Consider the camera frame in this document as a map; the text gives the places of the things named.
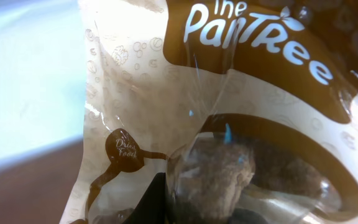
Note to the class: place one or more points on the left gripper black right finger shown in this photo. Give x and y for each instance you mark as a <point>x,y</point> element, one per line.
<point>243,216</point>

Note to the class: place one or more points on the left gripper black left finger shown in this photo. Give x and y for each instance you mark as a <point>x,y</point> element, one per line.
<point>151,208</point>

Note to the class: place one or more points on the Pantree mushroom pouch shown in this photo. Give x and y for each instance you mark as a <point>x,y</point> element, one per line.
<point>242,104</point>

